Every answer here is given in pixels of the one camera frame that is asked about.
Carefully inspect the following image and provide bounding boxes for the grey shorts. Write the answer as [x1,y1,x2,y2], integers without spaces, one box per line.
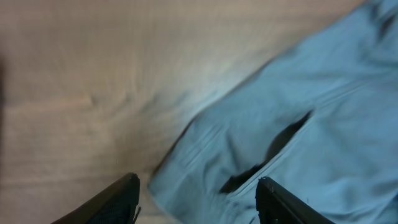
[149,0,397,223]

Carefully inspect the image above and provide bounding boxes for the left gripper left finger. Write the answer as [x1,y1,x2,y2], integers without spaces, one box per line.
[53,172,141,224]

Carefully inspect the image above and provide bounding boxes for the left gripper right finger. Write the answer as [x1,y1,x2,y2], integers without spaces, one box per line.
[256,177,334,224]

